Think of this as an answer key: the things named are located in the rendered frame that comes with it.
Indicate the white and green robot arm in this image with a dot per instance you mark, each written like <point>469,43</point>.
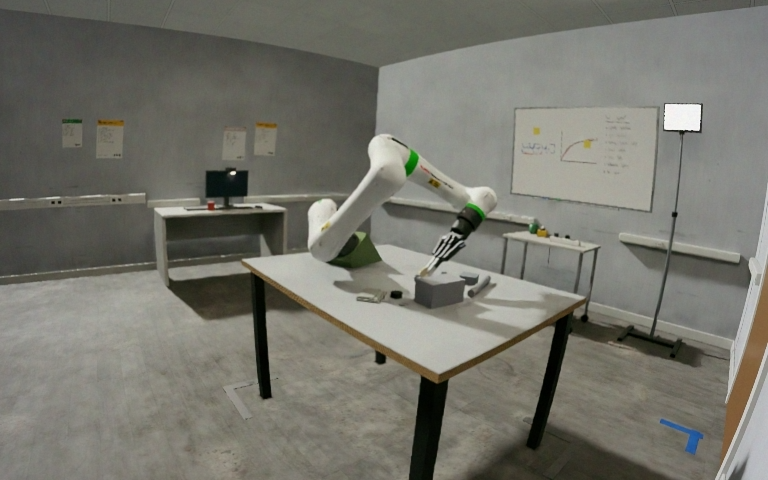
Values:
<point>331,233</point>

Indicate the long grey metal bar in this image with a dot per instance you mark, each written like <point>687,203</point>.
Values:
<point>477,287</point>

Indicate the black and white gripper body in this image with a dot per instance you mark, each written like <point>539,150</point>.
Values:
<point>462,229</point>

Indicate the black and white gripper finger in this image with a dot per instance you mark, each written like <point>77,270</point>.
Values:
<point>447,254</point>
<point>439,245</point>

